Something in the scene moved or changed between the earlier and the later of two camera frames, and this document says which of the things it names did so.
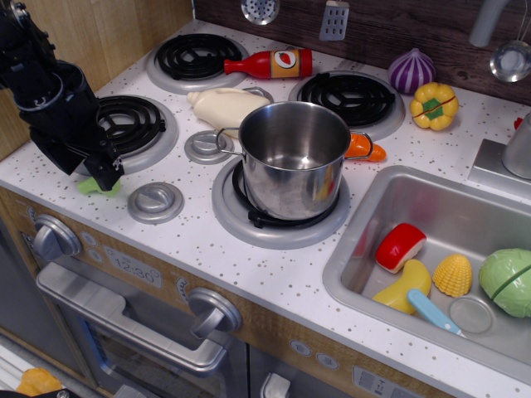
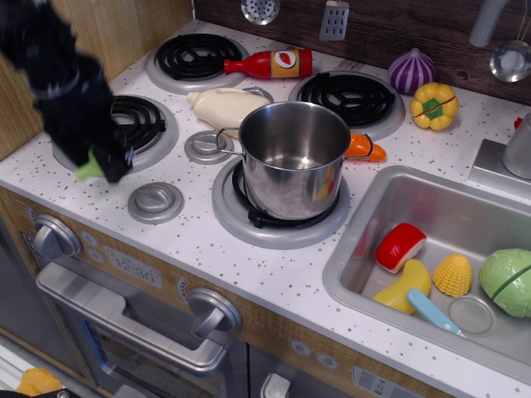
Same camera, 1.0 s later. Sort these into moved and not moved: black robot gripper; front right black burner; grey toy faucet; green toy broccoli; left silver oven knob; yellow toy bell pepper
Moved: green toy broccoli; black robot gripper
Not moved: grey toy faucet; front right black burner; yellow toy bell pepper; left silver oven knob
